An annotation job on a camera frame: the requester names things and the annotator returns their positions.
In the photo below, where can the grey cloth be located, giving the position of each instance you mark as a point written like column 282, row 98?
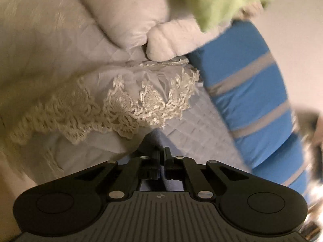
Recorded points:
column 156, row 142

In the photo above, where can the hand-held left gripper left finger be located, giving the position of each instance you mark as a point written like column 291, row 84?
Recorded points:
column 156, row 163

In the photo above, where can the white pillow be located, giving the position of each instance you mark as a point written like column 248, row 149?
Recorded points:
column 126, row 10

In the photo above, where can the light green cloth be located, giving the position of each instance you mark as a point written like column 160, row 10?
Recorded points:
column 222, row 0

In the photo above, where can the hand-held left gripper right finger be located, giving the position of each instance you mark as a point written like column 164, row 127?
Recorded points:
column 168, row 163

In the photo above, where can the blue cushion with grey stripes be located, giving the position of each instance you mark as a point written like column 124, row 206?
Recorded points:
column 252, row 93

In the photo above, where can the white lace-trimmed cloth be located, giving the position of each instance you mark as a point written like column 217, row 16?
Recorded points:
column 101, row 100

